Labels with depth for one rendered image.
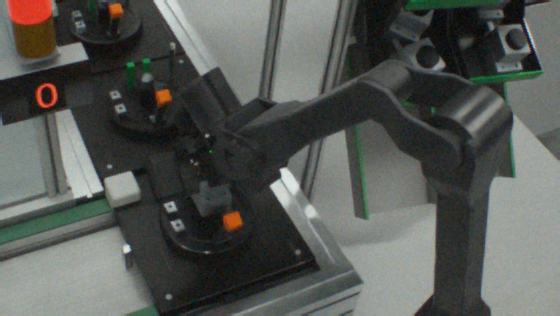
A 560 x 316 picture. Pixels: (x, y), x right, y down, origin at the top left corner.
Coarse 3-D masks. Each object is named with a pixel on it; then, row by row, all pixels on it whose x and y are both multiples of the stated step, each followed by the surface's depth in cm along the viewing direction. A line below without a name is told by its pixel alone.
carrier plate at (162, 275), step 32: (256, 192) 110; (128, 224) 103; (256, 224) 105; (288, 224) 106; (160, 256) 99; (256, 256) 101; (288, 256) 102; (160, 288) 96; (192, 288) 96; (224, 288) 97
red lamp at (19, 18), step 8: (8, 0) 76; (16, 0) 75; (24, 0) 75; (32, 0) 76; (40, 0) 76; (48, 0) 78; (8, 8) 77; (16, 8) 76; (24, 8) 76; (32, 8) 76; (40, 8) 77; (48, 8) 78; (16, 16) 77; (24, 16) 77; (32, 16) 77; (40, 16) 78; (48, 16) 79
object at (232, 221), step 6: (228, 204) 95; (222, 210) 94; (228, 210) 95; (228, 216) 93; (234, 216) 93; (228, 222) 92; (234, 222) 93; (240, 222) 93; (222, 228) 96; (228, 228) 93; (234, 228) 93; (222, 234) 97; (228, 234) 97
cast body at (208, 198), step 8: (192, 160) 97; (200, 184) 95; (208, 184) 95; (224, 184) 97; (200, 192) 96; (208, 192) 97; (216, 192) 98; (224, 192) 98; (200, 200) 97; (208, 200) 97; (216, 200) 97; (224, 200) 98; (200, 208) 98; (208, 208) 97; (216, 208) 98
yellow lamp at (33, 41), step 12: (12, 24) 79; (24, 24) 78; (36, 24) 78; (48, 24) 80; (24, 36) 79; (36, 36) 79; (48, 36) 81; (24, 48) 80; (36, 48) 80; (48, 48) 82
